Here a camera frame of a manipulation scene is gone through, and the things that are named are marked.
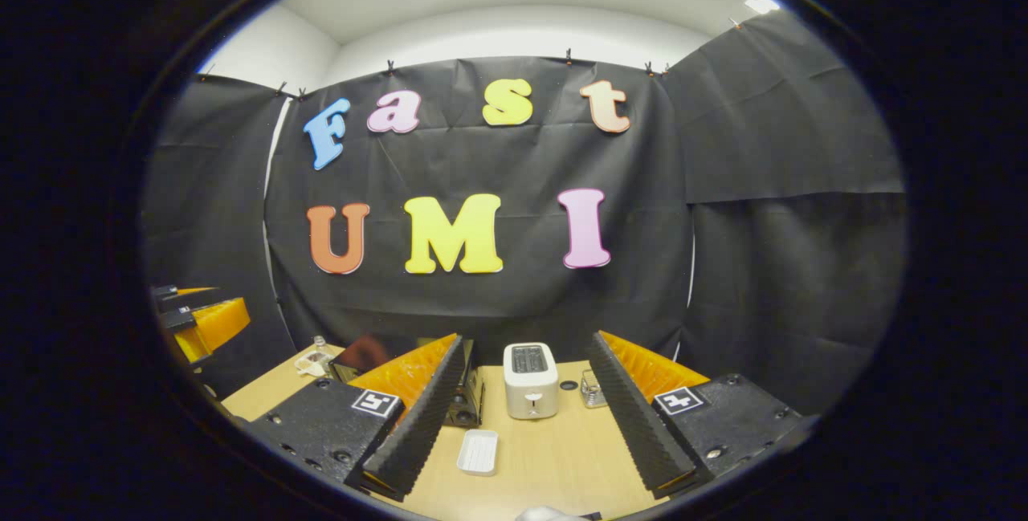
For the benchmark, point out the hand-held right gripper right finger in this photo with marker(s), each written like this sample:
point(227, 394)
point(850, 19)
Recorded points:
point(638, 425)

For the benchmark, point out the clear plastic water bottle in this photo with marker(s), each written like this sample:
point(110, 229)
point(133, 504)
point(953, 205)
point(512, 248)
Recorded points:
point(320, 342)

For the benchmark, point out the small ceiling light panel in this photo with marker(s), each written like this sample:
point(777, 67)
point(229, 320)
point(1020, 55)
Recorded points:
point(761, 3)

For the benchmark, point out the white rectangular plastic tray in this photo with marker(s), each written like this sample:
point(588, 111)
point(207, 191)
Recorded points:
point(478, 453)

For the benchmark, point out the white toaster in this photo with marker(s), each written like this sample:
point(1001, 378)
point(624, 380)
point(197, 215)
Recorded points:
point(530, 392)

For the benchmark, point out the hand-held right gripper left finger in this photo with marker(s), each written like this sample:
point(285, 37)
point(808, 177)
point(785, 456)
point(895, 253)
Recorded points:
point(422, 425)

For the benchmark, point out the black electric oven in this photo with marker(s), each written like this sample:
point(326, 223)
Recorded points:
point(361, 352)

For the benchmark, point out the small white snack dish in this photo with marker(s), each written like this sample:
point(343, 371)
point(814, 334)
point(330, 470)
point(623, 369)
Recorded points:
point(309, 363)

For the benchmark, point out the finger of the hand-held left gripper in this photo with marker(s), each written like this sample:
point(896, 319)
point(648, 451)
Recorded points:
point(178, 319)
point(165, 292)

